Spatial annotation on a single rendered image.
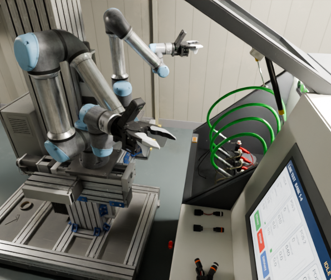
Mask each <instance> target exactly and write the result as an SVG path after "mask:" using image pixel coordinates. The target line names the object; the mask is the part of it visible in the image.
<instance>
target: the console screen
mask: <svg viewBox="0 0 331 280"><path fill-rule="evenodd" d="M245 221H246V231H247V237H248V246H249V256H250V265H251V275H252V280H331V215H330V213H329V211H328V209H327V207H326V204H325V202H324V200H323V198H322V195H321V194H320V191H319V189H318V187H317V185H316V183H315V181H314V179H313V176H312V174H311V172H310V170H309V168H308V166H307V164H306V162H305V160H304V157H303V155H302V153H301V151H300V149H299V147H298V145H297V143H294V145H293V146H292V148H291V149H290V151H289V152H288V154H287V155H286V156H285V158H284V159H283V161H282V162H281V164H280V165H279V167H278V168H277V170H276V171H275V173H274V174H273V175H272V177H271V179H270V180H269V182H268V183H267V184H266V186H265V187H264V189H263V190H262V191H261V193H260V194H259V196H258V197H257V199H256V200H255V202H254V203H253V205H252V206H251V207H250V209H249V210H248V212H247V213H246V215H245Z"/></svg>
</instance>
